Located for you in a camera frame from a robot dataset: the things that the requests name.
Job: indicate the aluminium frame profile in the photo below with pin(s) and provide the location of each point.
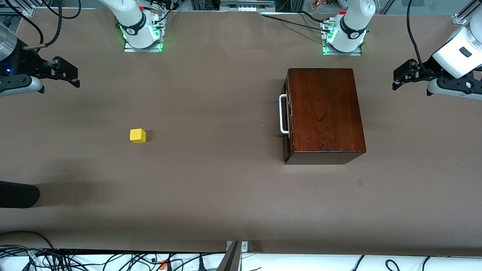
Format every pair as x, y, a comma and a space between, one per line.
465, 15
15, 9

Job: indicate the black foam cylinder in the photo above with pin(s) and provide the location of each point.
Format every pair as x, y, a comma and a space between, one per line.
19, 194

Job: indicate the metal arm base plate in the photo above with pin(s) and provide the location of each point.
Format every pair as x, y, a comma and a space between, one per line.
342, 53
143, 49

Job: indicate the yellow cube block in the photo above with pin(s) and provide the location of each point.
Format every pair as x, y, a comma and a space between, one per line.
137, 136

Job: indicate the wooden drawer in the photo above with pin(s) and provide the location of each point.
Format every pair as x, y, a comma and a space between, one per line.
287, 87

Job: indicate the dark angled metal bar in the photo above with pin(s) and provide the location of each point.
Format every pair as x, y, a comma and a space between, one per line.
230, 261

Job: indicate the dark brown wooden cabinet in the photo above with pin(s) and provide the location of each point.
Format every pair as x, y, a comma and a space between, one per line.
324, 113

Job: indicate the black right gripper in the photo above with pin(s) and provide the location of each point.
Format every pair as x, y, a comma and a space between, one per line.
25, 60

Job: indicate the small silver bracket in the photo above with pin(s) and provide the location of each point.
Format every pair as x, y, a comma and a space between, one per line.
244, 246

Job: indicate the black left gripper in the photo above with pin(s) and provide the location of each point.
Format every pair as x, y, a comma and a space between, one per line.
424, 70

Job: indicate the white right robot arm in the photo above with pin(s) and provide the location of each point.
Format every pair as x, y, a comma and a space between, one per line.
133, 19

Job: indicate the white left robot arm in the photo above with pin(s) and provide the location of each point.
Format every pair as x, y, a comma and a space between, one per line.
452, 56

